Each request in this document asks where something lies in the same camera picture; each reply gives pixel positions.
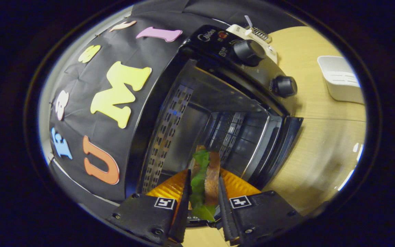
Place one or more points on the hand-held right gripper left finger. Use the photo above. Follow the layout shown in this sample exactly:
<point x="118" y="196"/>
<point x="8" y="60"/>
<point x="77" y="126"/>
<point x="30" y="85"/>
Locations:
<point x="183" y="212"/>

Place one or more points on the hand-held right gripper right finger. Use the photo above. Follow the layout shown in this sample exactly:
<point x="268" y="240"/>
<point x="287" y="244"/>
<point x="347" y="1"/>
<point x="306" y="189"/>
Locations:
<point x="225" y="212"/>

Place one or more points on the lettuce sandwich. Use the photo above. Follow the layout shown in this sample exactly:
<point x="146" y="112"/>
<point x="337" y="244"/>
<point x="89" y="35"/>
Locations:
<point x="213" y="178"/>

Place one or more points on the black electric oven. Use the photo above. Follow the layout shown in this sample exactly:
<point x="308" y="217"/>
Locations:
<point x="218" y="92"/>

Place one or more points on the black backdrop cloth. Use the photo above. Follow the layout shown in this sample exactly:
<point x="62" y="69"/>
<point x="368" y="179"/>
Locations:
<point x="81" y="85"/>

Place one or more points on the white rectangular tray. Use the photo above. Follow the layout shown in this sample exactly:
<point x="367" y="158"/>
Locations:
<point x="338" y="79"/>

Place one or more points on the white toaster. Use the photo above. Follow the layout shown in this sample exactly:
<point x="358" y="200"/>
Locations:
<point x="238" y="30"/>

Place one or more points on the metal spoon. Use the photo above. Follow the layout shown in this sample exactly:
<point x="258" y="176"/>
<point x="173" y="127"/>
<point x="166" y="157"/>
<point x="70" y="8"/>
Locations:
<point x="249" y="21"/>

